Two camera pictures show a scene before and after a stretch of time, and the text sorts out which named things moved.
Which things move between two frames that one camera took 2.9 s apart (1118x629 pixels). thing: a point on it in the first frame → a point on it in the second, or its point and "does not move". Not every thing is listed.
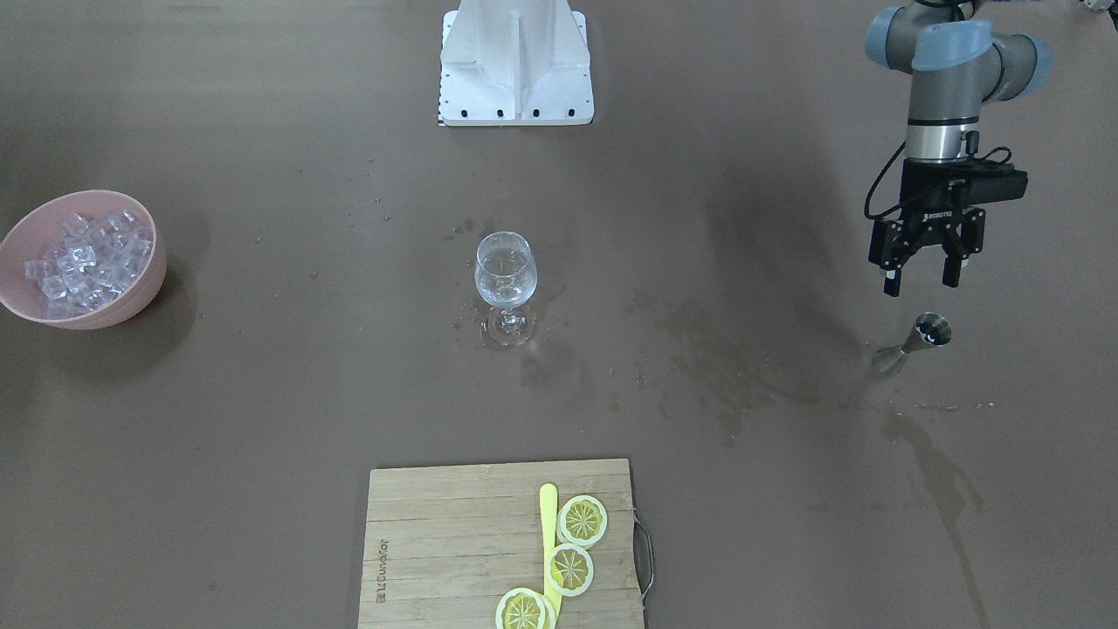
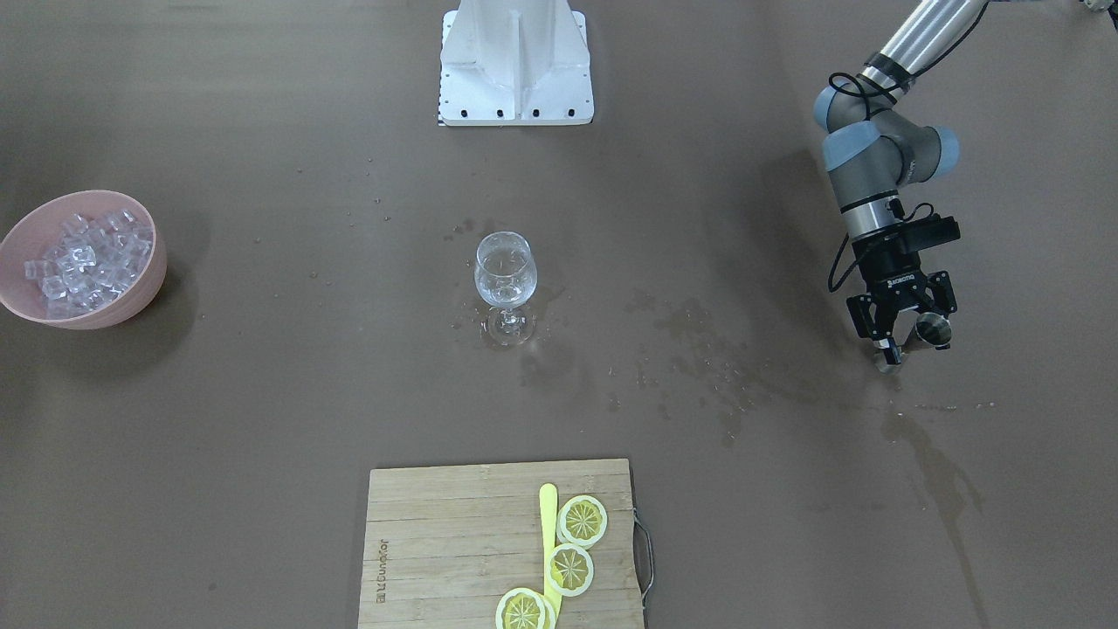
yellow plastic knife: x=548 y=506 does not move
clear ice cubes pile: x=96 y=258 does not move
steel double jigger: x=931 y=329 does not move
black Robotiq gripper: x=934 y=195 → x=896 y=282
